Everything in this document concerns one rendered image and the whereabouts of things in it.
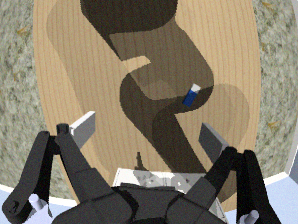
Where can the blue and white eraser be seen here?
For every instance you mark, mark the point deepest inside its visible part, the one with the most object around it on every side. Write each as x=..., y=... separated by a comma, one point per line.
x=189, y=98

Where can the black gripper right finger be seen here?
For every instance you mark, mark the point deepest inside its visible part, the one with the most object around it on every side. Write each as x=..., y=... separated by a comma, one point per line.
x=252, y=200

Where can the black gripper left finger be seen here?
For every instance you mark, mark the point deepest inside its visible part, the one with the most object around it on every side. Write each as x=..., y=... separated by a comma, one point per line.
x=28, y=203

